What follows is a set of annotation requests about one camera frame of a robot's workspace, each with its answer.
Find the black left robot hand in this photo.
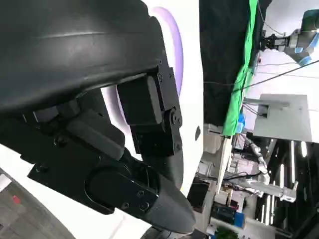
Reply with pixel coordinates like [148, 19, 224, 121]
[0, 0, 196, 235]

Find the lilac plate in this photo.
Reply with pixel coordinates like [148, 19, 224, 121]
[101, 6, 185, 136]

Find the black curtain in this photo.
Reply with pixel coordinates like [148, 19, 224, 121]
[199, 0, 274, 136]

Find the green cloth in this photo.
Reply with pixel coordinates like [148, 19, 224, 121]
[221, 0, 260, 136]

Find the grey metal panel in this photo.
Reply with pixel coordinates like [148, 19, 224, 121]
[252, 94, 314, 144]

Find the long black cable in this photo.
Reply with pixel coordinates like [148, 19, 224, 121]
[204, 66, 319, 88]

